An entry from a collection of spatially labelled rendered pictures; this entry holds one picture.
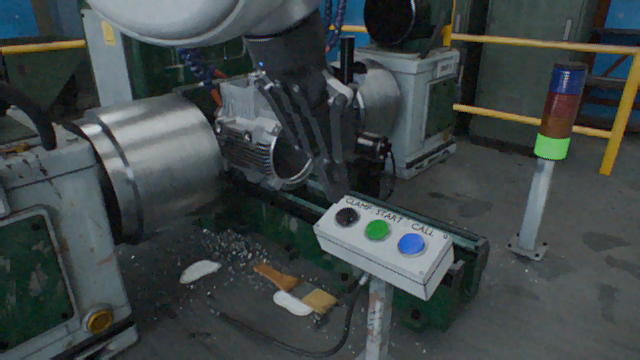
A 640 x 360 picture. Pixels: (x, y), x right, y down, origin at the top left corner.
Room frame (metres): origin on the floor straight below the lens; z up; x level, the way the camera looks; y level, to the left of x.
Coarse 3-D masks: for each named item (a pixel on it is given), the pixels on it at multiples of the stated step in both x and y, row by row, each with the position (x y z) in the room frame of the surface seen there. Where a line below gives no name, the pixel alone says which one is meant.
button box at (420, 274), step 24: (360, 216) 0.49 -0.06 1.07; (384, 216) 0.48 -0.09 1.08; (336, 240) 0.47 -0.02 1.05; (360, 240) 0.46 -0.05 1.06; (384, 240) 0.45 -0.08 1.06; (432, 240) 0.43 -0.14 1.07; (360, 264) 0.46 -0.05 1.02; (384, 264) 0.42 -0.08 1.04; (408, 264) 0.41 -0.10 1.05; (432, 264) 0.40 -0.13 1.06; (408, 288) 0.41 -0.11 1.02; (432, 288) 0.40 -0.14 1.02
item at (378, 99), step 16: (336, 64) 1.12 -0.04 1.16; (368, 64) 1.17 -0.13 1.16; (368, 80) 1.10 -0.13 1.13; (384, 80) 1.14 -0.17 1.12; (368, 96) 1.06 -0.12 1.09; (384, 96) 1.11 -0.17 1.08; (368, 112) 1.05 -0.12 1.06; (384, 112) 1.10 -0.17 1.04; (368, 128) 1.05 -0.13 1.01; (384, 128) 1.12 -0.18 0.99
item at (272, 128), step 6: (222, 108) 0.96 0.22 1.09; (216, 114) 0.95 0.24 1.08; (222, 114) 0.96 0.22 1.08; (270, 126) 0.84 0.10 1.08; (276, 126) 0.84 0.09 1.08; (270, 132) 0.83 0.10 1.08; (276, 132) 0.84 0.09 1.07; (270, 180) 0.84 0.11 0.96; (276, 180) 0.84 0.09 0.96; (276, 186) 0.84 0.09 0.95
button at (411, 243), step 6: (408, 234) 0.44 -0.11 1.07; (414, 234) 0.44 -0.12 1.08; (402, 240) 0.43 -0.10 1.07; (408, 240) 0.43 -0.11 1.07; (414, 240) 0.43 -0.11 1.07; (420, 240) 0.43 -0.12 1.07; (402, 246) 0.43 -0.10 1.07; (408, 246) 0.42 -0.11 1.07; (414, 246) 0.42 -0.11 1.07; (420, 246) 0.42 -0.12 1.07; (408, 252) 0.42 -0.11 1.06; (414, 252) 0.42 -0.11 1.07
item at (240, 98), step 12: (228, 84) 0.97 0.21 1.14; (240, 84) 1.02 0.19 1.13; (252, 84) 1.03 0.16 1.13; (228, 96) 0.96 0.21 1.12; (240, 96) 0.93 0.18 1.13; (252, 96) 0.90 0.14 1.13; (228, 108) 0.96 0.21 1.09; (240, 108) 0.93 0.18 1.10; (252, 108) 0.91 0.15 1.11; (252, 120) 0.91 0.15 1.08
